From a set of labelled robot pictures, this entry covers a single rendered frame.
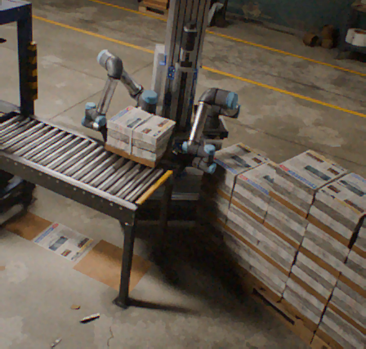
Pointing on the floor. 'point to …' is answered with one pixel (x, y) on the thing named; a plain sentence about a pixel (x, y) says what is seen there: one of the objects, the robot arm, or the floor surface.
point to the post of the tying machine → (24, 27)
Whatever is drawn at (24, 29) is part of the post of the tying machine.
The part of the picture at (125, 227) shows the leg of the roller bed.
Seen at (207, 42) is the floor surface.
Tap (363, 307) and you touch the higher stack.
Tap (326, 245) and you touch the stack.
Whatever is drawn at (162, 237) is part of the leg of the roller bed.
